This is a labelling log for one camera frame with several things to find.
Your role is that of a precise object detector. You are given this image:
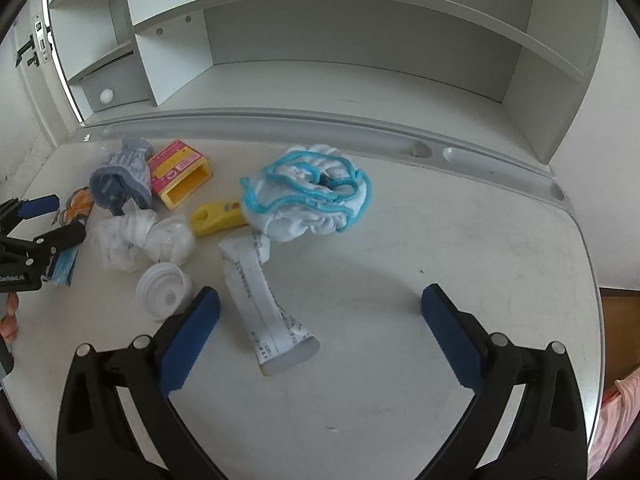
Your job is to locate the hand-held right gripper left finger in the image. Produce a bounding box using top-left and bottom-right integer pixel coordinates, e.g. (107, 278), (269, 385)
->
(56, 286), (223, 480)

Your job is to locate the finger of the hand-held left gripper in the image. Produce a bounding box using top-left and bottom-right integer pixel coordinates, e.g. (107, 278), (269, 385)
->
(0, 220), (87, 263)
(0, 195), (61, 222)

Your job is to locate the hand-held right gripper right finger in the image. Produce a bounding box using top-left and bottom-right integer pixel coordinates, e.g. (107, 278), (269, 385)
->
(420, 283), (588, 480)

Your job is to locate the blue and white packet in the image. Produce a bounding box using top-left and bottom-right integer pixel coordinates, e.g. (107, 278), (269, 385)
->
(42, 246), (82, 289)

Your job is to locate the cartoon print wrapper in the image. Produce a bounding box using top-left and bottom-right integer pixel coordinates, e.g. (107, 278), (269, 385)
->
(52, 187), (96, 229)

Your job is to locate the white plastic lid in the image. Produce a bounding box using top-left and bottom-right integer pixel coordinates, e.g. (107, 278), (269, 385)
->
(135, 261), (194, 322)

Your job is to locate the squeezed white tube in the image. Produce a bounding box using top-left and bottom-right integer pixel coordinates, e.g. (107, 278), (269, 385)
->
(218, 230), (321, 377)

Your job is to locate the white plastic wrap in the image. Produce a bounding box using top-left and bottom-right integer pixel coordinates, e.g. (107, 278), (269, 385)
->
(90, 207), (197, 274)

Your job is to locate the grey sock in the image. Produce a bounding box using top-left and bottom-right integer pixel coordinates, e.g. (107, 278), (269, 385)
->
(89, 137), (155, 216)

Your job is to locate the yellow plastic piece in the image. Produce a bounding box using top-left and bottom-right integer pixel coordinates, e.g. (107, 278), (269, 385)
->
(190, 201), (250, 238)

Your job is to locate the red and yellow small box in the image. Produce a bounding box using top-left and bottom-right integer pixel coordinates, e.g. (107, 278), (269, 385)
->
(146, 139), (214, 211)

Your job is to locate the white cloth with blue trim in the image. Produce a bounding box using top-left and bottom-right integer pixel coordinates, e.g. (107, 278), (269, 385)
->
(240, 144), (374, 242)

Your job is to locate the person's left hand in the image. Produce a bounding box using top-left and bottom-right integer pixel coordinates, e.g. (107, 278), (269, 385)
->
(0, 292), (21, 345)

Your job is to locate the white door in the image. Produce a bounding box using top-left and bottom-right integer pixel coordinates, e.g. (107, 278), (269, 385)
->
(0, 0), (83, 147)

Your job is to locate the person's pink clothing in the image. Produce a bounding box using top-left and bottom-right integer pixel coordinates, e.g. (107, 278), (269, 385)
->
(587, 365), (640, 477)

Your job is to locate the grey desk shelf unit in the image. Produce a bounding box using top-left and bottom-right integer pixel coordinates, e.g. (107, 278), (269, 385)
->
(47, 0), (609, 167)

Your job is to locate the black door handle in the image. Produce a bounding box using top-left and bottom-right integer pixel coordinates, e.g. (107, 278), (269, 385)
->
(14, 40), (42, 67)

